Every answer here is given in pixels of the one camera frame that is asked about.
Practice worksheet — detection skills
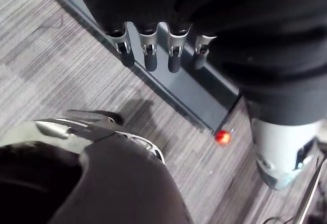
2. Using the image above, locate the robot silver black leg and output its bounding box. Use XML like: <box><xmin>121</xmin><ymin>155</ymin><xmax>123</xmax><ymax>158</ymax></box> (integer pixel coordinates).
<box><xmin>0</xmin><ymin>109</ymin><xmax>195</xmax><ymax>224</ymax></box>

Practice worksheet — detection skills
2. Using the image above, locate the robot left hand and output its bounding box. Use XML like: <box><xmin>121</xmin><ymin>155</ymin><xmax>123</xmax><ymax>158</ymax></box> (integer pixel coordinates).
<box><xmin>69</xmin><ymin>0</ymin><xmax>327</xmax><ymax>190</ymax></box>

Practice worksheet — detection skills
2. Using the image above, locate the thin metal frame rod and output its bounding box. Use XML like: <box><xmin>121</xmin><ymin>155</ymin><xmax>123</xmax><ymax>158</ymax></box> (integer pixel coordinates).
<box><xmin>291</xmin><ymin>154</ymin><xmax>327</xmax><ymax>224</ymax></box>

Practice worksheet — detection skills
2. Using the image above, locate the dark grey shelf base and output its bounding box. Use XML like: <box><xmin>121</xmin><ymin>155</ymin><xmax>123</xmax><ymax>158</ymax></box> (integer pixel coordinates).
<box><xmin>38</xmin><ymin>0</ymin><xmax>242</xmax><ymax>134</ymax></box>

